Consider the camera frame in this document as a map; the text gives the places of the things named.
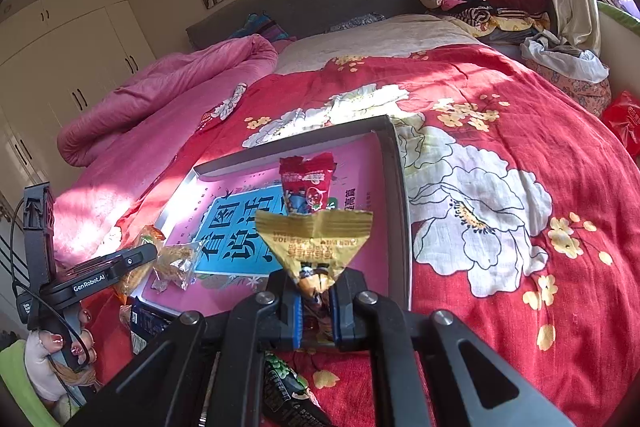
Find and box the white cloth bundle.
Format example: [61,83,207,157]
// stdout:
[520,32,609,84]

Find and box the red snack packet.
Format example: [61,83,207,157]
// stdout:
[278,152,337,215]

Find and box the blue patterned pillow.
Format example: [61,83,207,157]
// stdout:
[227,12,292,44]

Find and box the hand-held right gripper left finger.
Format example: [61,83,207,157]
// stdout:
[65,269,306,427]

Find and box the black cable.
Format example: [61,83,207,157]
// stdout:
[9,194,88,408]

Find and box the pink quilt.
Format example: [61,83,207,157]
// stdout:
[50,34,279,268]

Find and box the dark blue snack packet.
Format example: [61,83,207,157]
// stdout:
[130,297,173,358]

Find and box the clear pastry packet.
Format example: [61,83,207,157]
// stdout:
[151,243,197,294]

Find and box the red floral blanket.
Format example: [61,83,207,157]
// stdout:
[80,44,640,427]

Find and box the beige bed sheet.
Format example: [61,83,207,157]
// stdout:
[274,14,482,76]

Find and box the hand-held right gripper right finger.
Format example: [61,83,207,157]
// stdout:
[330,268,576,427]

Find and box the person's left forearm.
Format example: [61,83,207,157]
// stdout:
[0,339,58,427]

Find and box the dark patterned pillow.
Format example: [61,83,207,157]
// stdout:
[325,13,387,34]

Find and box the orange bread packet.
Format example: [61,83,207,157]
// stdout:
[112,225,166,305]

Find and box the person's left hand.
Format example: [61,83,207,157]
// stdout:
[24,307,98,404]

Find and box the black green snack packet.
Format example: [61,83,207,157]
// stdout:
[262,352,331,427]

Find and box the floral pillow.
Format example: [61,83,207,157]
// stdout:
[530,57,614,118]

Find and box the white wardrobe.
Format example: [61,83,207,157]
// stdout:
[0,0,157,228]

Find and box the red plastic bag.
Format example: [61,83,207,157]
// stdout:
[600,91,640,158]

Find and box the pink printed shallow box tray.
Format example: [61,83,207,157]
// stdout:
[132,114,413,353]

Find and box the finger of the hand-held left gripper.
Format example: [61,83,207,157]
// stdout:
[114,243,159,279]

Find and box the gold snack packet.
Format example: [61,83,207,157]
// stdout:
[254,207,376,304]

